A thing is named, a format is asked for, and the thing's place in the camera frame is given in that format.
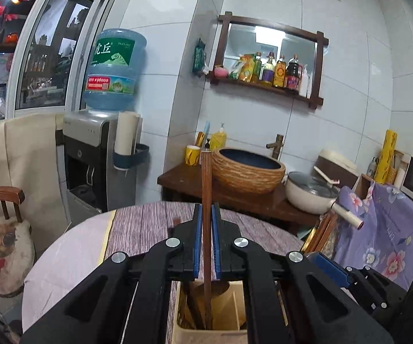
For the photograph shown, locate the blue water jug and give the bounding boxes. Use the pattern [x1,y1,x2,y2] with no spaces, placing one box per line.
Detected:
[82,28,148,112]

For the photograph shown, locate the brown wooden chair back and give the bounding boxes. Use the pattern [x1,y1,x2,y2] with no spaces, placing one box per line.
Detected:
[303,210,338,256]

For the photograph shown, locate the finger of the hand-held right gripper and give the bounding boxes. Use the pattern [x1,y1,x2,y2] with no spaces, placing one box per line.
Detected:
[307,252,354,289]

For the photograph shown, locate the green glass bottle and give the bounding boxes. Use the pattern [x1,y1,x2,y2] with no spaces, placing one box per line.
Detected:
[253,52,263,83]

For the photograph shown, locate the yellow patterned roll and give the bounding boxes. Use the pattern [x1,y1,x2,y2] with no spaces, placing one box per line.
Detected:
[374,130,398,184]

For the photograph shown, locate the blue wall-mounted holder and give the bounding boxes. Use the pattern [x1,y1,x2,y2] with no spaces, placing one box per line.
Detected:
[113,143,150,171]

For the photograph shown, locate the white plastic bottle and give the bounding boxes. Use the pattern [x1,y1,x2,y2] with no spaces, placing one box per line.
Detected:
[298,65,313,99]

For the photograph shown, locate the round cat print cushion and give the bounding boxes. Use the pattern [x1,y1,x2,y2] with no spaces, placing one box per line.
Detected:
[0,217,37,299]

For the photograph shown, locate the beige fabric cover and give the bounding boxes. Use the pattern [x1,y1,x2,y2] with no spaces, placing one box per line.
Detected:
[0,113,73,252]

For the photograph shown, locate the dark soy sauce bottle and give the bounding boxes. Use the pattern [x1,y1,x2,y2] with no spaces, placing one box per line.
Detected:
[285,54,300,92]

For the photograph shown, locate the yellow green snack packets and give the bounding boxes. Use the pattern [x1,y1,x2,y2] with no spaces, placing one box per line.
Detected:
[229,54,256,83]

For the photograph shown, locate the purple wood-grain table mat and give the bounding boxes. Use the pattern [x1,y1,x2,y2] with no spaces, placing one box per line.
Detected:
[99,201,305,344]

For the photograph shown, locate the white framed window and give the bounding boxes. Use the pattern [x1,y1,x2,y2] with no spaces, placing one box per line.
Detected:
[5,0,116,117]

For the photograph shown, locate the toothbrushes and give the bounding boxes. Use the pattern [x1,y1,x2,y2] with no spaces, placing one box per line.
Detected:
[195,121,211,148]

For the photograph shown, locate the yellow cup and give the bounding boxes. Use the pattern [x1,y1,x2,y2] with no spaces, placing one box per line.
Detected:
[186,145,203,167]

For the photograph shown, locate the yellow soap bottle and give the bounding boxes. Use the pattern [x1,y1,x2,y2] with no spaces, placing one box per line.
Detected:
[209,123,228,152]

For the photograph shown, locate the brass faucet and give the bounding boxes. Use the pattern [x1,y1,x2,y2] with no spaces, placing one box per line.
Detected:
[266,134,285,160]

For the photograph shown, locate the cream pan with lid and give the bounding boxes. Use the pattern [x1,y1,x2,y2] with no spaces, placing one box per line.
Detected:
[285,171,365,231]

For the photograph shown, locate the yellow label sauce bottle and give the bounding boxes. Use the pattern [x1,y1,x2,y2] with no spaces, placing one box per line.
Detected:
[273,55,287,89]

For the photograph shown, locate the dark wooden framed mirror shelf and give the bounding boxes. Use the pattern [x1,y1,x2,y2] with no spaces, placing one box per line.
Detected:
[209,12,329,110]

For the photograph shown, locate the pale grey tablecloth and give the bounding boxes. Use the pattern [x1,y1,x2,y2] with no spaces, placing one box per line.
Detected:
[22,210,117,335]

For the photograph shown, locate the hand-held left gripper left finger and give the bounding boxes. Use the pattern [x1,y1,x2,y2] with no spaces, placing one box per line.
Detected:
[20,202,204,344]

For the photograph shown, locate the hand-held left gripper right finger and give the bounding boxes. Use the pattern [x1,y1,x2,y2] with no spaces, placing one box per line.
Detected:
[212,202,395,344]

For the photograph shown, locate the beige perforated utensil holder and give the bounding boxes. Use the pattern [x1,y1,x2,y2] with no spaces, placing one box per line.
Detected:
[172,279,250,344]

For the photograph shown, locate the dark wooden counter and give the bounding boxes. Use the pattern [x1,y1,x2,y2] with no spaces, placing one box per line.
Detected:
[157,161,322,234]

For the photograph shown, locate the woven brown wash basin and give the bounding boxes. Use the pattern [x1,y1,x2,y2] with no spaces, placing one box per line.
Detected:
[211,147,286,195]

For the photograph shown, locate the grey water dispenser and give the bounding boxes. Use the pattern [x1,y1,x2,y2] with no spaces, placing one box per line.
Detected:
[62,109,143,214]

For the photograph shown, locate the purple floral cloth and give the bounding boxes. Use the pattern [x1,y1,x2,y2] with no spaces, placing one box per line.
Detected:
[330,182,413,292]

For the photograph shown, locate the cream rice cooker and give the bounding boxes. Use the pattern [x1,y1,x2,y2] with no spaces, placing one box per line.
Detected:
[316,149,359,187]

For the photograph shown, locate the small wooden chair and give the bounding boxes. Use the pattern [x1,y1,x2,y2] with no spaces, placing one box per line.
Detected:
[0,186,37,299]

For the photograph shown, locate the green wall packet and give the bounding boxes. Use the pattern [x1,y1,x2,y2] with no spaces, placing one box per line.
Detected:
[192,38,207,77]

